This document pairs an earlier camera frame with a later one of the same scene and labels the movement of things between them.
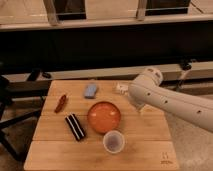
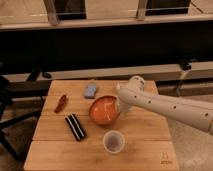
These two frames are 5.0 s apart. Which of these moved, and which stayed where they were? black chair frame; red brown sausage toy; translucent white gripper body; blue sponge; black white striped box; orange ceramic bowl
Moved: translucent white gripper body; orange ceramic bowl
Stayed: red brown sausage toy; blue sponge; black chair frame; black white striped box
